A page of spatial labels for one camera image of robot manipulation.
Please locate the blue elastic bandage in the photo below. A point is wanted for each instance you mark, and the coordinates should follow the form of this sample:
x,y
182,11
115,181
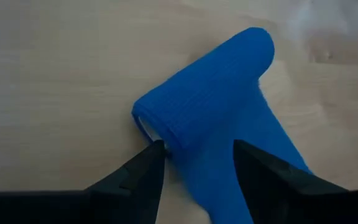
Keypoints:
x,y
210,102

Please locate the clear plastic bag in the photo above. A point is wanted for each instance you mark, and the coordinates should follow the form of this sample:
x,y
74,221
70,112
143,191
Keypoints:
x,y
328,25

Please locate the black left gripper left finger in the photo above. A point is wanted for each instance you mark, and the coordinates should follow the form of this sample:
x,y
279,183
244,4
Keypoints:
x,y
129,193

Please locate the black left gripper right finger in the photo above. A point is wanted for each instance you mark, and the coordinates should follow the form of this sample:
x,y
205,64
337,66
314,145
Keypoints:
x,y
278,193

